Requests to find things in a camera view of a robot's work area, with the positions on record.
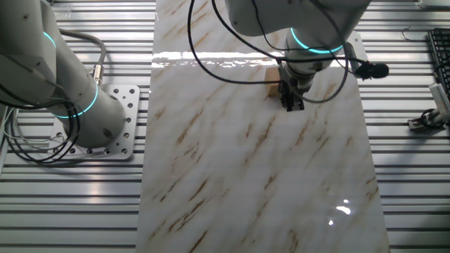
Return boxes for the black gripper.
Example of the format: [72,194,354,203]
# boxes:
[279,68,314,112]

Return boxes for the small wooden block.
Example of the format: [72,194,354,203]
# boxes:
[264,66,283,98]

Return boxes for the marble pattern mat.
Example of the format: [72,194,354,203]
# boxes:
[135,0,391,253]

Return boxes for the black keyboard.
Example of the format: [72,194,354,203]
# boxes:
[427,27,450,96]

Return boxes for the grey flat device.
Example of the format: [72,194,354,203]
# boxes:
[417,0,450,10]

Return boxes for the clear plastic bag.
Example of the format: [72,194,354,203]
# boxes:
[51,4,73,19]

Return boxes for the thin dark gripper cable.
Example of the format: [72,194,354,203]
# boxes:
[298,41,352,105]

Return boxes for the black cable with ferrite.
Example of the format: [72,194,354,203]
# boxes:
[210,0,390,81]

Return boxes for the long black looping cable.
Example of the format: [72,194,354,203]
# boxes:
[186,0,284,85]

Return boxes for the metal camera mount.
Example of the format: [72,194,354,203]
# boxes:
[407,108,450,133]

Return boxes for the thin black wire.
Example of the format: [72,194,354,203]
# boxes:
[401,25,428,42]

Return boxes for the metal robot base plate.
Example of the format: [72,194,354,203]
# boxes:
[47,84,141,161]

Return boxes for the grey base cable with connector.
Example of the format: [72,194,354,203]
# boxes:
[58,28,107,87]

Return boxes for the black base cable bundle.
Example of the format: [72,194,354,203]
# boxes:
[0,79,82,165]

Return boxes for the white base cables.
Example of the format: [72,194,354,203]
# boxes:
[2,105,57,145]

